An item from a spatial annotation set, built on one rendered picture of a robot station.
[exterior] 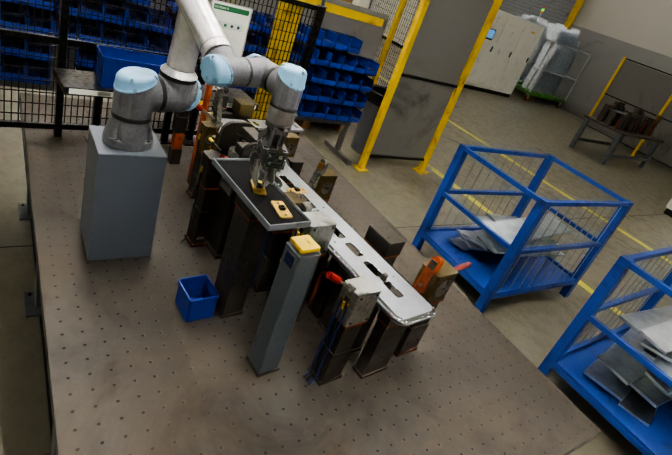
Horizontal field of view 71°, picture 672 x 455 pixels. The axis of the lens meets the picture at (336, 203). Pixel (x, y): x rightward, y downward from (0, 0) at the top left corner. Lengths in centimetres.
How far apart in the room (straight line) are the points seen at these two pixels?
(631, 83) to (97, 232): 1327
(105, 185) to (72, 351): 49
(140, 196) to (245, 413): 75
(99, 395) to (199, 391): 24
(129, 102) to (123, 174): 22
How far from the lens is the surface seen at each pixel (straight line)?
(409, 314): 141
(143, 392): 140
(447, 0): 484
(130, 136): 157
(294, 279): 123
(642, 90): 1388
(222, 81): 120
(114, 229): 170
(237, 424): 137
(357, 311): 133
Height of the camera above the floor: 180
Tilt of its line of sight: 26 degrees down
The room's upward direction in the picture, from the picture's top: 21 degrees clockwise
